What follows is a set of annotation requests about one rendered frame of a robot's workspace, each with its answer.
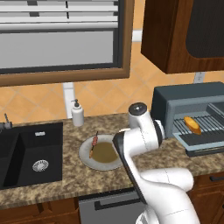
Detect brown wooden wall cupboard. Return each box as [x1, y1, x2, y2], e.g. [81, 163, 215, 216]
[140, 0, 224, 75]

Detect black sink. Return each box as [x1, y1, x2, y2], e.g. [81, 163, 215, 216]
[0, 122, 64, 191]

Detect white wall socket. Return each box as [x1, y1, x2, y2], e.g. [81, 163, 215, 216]
[193, 71, 206, 84]

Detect kebab skewer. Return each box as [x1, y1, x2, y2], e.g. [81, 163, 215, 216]
[88, 130, 100, 159]

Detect white window blinds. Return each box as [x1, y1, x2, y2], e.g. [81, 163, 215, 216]
[0, 0, 120, 32]

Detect white soap dispenser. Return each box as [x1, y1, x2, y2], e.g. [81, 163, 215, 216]
[71, 98, 85, 128]

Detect black drawer handle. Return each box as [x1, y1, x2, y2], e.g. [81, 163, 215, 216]
[208, 173, 224, 183]

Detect brown wooden base cupboard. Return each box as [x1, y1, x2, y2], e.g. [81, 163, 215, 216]
[187, 171, 224, 224]
[0, 197, 81, 224]

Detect wooden framed window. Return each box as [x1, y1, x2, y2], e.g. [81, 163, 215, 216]
[0, 0, 136, 88]

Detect golden baguette bread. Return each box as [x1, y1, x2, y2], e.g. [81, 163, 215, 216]
[183, 115, 203, 136]

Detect grey plate with brown centre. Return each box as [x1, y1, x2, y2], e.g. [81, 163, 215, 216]
[78, 134, 125, 172]

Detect grey dishwasher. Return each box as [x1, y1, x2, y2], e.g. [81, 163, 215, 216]
[77, 187, 148, 224]

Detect dark glass cupboard door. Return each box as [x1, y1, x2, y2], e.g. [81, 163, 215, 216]
[166, 0, 224, 75]

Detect metal toaster oven rack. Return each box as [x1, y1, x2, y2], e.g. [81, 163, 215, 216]
[173, 115, 224, 137]

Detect white wall switch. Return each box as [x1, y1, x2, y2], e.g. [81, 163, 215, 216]
[131, 28, 144, 43]

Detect black dishwasher handle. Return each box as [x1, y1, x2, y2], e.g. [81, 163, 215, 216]
[94, 197, 144, 212]

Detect grey toaster oven door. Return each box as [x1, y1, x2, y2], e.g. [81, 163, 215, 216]
[171, 127, 224, 158]

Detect grey tap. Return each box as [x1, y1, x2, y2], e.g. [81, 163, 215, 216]
[0, 113, 13, 131]

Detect grey toaster oven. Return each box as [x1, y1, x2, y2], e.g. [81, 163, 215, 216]
[150, 81, 224, 158]

